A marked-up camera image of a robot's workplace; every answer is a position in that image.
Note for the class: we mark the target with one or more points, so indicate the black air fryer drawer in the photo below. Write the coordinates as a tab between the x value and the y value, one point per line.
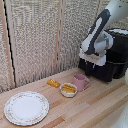
103	72

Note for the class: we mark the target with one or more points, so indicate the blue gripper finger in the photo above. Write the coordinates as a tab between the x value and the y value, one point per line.
86	67
93	67

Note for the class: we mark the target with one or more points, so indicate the small white bowl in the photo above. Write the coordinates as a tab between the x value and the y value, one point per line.
68	94

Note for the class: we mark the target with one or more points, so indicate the white floral rim plate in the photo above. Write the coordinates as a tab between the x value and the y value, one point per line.
26	108

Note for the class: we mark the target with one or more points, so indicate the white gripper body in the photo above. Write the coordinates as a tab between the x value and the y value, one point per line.
93	58

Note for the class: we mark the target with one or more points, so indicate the yellow food in bowl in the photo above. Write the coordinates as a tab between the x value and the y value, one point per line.
68	88

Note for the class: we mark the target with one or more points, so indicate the pink mug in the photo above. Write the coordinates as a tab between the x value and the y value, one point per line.
79	82

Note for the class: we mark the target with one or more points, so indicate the white black Franka robot arm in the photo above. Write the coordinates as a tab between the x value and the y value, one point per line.
98	33

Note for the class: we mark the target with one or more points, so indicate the yellow food piece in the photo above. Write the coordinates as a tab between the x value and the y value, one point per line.
53	83

